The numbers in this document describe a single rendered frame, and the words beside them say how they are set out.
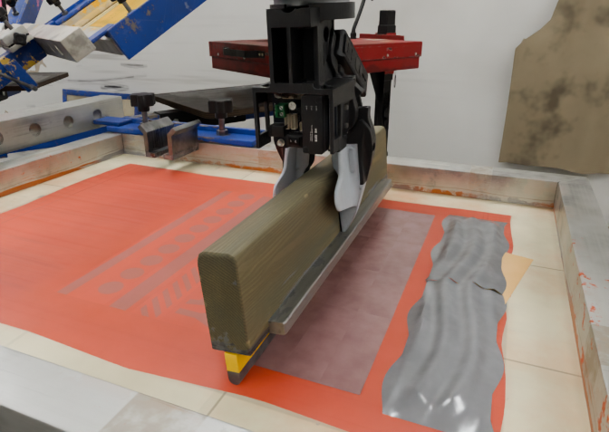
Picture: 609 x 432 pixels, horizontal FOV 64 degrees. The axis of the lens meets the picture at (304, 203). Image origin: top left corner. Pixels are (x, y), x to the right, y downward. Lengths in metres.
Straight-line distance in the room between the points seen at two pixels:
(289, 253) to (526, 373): 0.19
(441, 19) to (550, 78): 0.54
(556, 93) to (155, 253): 2.06
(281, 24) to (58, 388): 0.29
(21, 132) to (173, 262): 0.45
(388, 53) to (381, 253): 1.20
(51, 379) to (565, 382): 0.34
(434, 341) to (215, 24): 2.58
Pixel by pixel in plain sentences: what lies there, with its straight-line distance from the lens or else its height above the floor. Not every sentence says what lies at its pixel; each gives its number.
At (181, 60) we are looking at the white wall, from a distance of 3.00.
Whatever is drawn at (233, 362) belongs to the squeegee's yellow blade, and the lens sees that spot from 0.35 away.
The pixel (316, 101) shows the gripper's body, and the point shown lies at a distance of 0.39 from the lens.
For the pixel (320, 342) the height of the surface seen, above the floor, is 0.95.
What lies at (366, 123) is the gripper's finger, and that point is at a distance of 0.45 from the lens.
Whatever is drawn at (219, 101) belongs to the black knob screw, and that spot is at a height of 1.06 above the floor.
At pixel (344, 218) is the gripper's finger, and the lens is 0.48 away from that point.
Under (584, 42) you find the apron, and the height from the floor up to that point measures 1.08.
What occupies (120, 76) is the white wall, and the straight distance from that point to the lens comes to 3.31.
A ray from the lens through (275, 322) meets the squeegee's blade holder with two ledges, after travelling 0.36.
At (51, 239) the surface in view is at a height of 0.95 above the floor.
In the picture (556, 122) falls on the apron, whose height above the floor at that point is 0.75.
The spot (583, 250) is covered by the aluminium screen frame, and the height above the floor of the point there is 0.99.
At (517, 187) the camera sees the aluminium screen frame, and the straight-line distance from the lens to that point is 0.71.
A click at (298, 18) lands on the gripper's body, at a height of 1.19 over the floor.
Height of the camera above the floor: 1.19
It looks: 21 degrees down
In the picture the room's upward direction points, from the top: straight up
